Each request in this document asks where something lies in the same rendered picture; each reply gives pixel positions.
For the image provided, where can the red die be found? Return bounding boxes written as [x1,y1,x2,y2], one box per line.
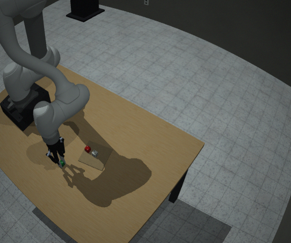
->
[85,146,91,153]

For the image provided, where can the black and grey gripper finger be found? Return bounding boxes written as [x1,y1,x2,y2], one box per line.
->
[57,137,66,164]
[46,148,63,168]

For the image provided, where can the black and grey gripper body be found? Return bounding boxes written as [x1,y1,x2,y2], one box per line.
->
[47,139,60,153]

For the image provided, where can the white die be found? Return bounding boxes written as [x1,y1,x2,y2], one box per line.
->
[92,150,98,157]

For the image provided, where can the tan square mat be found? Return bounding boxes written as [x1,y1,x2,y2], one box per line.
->
[78,141,113,171]

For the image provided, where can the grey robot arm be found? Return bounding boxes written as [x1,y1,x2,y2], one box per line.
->
[0,0,90,145]

